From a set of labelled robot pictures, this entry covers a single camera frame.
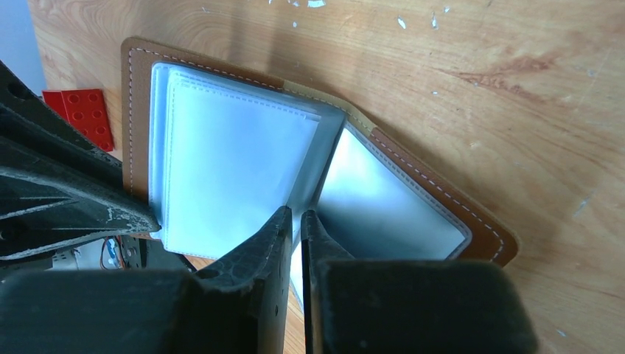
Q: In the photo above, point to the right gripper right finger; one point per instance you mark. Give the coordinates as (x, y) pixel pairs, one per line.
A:
(406, 306)

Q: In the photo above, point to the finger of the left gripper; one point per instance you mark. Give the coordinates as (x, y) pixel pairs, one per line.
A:
(27, 120)
(43, 212)

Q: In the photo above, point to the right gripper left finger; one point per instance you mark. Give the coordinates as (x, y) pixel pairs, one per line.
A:
(238, 304)

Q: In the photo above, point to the brown leather card holder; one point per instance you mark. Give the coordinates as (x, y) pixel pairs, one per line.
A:
(215, 149)

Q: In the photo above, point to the red white toy brick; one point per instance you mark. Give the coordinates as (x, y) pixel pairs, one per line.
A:
(84, 110)

